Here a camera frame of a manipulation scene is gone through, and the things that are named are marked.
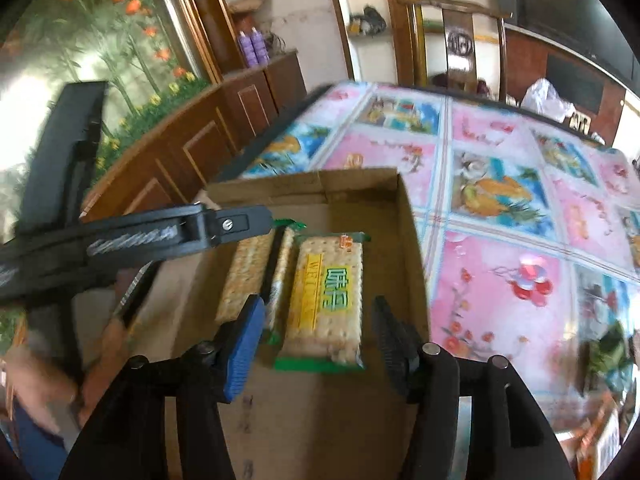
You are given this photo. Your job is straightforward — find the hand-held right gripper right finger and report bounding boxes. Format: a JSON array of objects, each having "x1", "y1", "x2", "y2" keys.
[{"x1": 372, "y1": 295, "x2": 576, "y2": 480}]

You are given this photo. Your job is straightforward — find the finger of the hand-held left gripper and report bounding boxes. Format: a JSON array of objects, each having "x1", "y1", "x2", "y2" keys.
[{"x1": 192, "y1": 204, "x2": 289, "y2": 307}]

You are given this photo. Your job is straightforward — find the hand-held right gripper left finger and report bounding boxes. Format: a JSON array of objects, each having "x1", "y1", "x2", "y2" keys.
[{"x1": 59, "y1": 294, "x2": 267, "y2": 480}]

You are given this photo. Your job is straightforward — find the yellow cracker packet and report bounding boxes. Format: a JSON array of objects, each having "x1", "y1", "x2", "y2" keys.
[
  {"x1": 215, "y1": 217, "x2": 297, "y2": 346},
  {"x1": 274, "y1": 231, "x2": 371, "y2": 373}
]

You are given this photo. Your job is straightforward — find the cardboard box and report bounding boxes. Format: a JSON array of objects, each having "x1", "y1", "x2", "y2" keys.
[{"x1": 127, "y1": 167, "x2": 433, "y2": 480}]

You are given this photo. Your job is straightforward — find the person's left hand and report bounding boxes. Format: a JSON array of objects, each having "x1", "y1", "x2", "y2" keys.
[{"x1": 2, "y1": 317, "x2": 128, "y2": 431}]

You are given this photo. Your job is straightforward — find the purple bottle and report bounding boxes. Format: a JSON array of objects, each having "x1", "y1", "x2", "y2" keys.
[
  {"x1": 238, "y1": 30, "x2": 256, "y2": 68},
  {"x1": 251, "y1": 27, "x2": 271, "y2": 66}
]

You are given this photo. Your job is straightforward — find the person's blue trousers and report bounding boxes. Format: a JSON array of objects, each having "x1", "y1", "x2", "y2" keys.
[{"x1": 12, "y1": 400, "x2": 68, "y2": 480}]

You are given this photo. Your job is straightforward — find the brown paper bag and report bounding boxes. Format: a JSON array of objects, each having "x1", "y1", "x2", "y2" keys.
[{"x1": 229, "y1": 0, "x2": 272, "y2": 17}]

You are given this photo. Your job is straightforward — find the orange snack packets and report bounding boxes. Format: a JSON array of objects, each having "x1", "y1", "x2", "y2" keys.
[{"x1": 574, "y1": 394, "x2": 627, "y2": 480}]

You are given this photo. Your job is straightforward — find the dark grey bundle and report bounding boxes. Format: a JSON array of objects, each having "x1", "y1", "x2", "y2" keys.
[{"x1": 349, "y1": 5, "x2": 389, "y2": 37}]

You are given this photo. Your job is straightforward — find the wooden chair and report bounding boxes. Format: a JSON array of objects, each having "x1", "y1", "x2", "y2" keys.
[{"x1": 395, "y1": 0, "x2": 516, "y2": 106}]

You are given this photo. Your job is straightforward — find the white plastic bag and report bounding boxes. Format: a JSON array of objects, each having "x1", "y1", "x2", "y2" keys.
[{"x1": 522, "y1": 78, "x2": 576, "y2": 122}]

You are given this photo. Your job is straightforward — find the black television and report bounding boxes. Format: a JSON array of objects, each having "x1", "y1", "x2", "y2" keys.
[{"x1": 492, "y1": 0, "x2": 640, "y2": 78}]

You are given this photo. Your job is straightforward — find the flower wall mural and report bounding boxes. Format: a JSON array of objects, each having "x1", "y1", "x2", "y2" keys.
[{"x1": 0, "y1": 0, "x2": 213, "y2": 243}]

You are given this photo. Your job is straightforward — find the wooden wall shelving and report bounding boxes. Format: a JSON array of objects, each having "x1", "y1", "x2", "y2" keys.
[{"x1": 322, "y1": 0, "x2": 428, "y2": 86}]

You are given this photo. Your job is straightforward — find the wooden television wall panel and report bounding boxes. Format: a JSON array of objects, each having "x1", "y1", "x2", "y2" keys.
[{"x1": 505, "y1": 25, "x2": 626, "y2": 141}]

